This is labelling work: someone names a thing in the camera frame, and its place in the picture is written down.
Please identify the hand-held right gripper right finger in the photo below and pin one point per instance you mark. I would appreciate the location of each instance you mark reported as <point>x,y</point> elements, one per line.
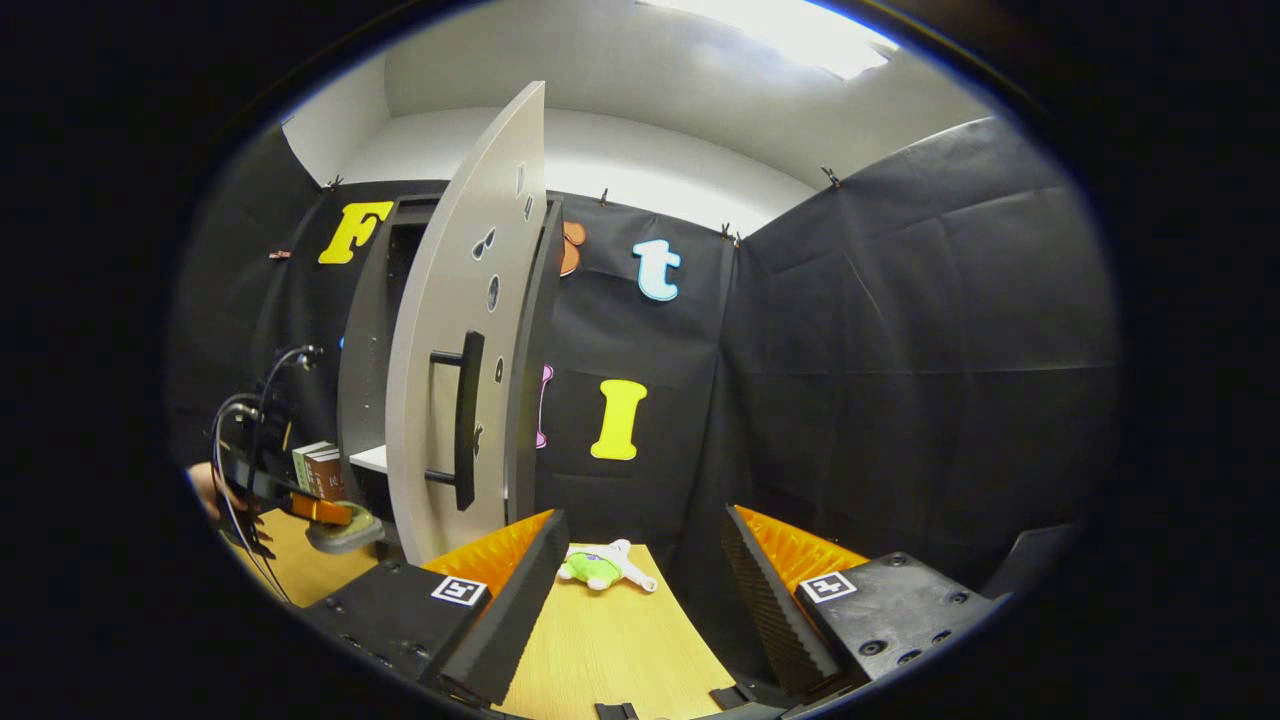
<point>770,610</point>

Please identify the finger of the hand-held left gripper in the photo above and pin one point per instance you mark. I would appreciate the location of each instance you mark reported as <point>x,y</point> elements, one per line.
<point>320,508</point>

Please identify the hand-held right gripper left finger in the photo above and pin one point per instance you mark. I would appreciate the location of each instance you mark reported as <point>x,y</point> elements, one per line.
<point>505,610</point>

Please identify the green coaster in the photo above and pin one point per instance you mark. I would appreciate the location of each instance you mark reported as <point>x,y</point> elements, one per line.
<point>345,538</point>

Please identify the dark grey cabinet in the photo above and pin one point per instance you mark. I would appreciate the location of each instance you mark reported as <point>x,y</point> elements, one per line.
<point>365,350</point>

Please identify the white cabinet shelf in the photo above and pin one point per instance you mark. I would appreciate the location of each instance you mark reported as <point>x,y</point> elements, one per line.
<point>370,459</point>

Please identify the brown book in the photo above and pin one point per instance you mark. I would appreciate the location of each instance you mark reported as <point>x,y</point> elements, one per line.
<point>335,480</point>
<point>318,475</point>

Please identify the green book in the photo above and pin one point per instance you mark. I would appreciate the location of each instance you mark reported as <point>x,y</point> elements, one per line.
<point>302,465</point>

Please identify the green and white plush toy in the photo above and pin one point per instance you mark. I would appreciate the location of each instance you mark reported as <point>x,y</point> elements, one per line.
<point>600,570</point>

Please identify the black backdrop cloth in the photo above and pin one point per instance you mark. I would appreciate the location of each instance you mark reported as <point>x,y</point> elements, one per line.
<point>900,350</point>

